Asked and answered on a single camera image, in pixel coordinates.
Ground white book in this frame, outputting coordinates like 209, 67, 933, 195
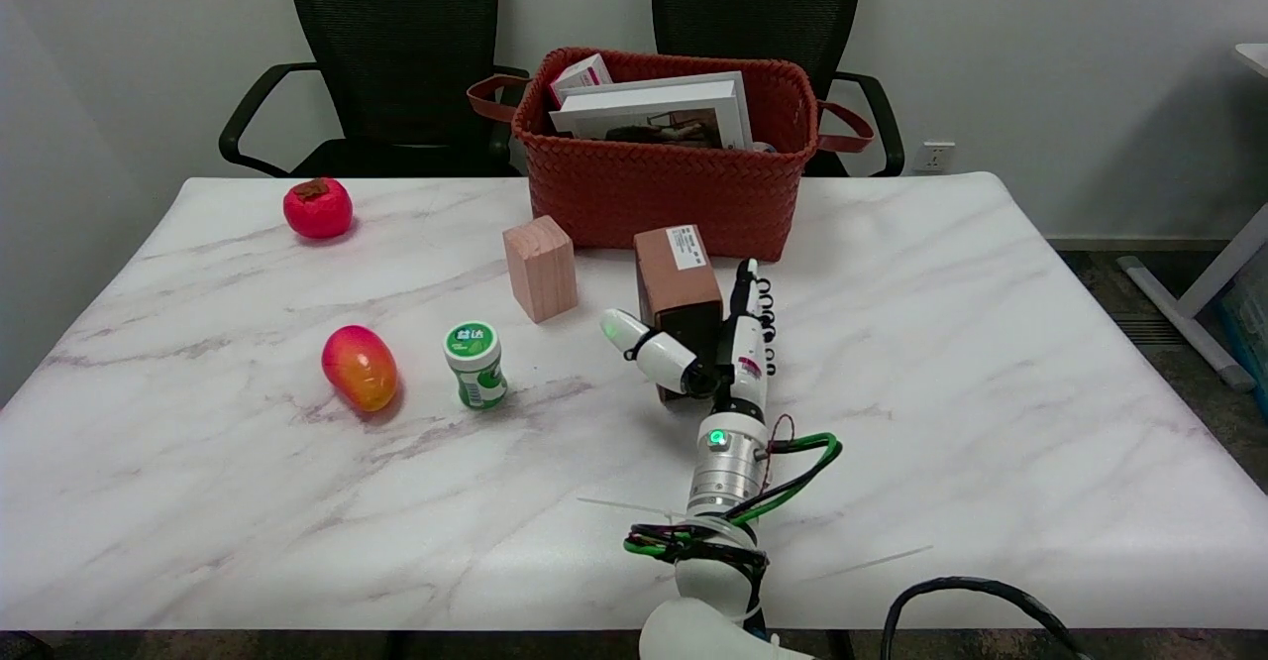
548, 70, 756, 152

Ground red persimmon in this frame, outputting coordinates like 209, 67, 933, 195
282, 177, 355, 241

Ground white zip tie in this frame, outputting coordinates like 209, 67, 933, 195
577, 496, 687, 522
802, 544, 934, 583

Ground white desk frame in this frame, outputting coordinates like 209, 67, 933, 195
1117, 43, 1268, 391

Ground small pink white box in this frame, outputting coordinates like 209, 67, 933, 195
548, 53, 615, 106

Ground brown paper box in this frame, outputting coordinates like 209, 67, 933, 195
634, 224, 725, 403

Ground green black cable bundle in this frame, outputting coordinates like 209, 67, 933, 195
622, 430, 844, 567

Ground green gum bottle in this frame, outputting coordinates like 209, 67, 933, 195
443, 320, 509, 410

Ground black mesh office chair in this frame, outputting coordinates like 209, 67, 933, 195
651, 0, 906, 178
218, 0, 531, 178

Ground thick black cable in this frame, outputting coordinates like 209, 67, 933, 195
880, 577, 1091, 660

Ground blue storage bin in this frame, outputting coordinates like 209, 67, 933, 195
1218, 244, 1268, 413

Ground light wooden block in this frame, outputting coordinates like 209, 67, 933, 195
502, 215, 579, 324

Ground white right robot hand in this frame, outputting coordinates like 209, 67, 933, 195
599, 259, 779, 414

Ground red yellow mango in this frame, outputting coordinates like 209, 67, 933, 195
320, 324, 399, 413

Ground red woven basket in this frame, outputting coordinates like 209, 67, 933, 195
466, 46, 876, 263

